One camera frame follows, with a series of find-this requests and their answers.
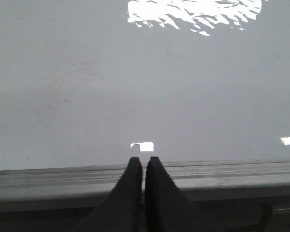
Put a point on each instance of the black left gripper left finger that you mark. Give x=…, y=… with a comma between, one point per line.
x=119, y=212

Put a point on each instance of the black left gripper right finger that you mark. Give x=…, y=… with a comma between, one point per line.
x=168, y=210

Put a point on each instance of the white whiteboard with aluminium frame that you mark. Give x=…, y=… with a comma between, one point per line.
x=87, y=84

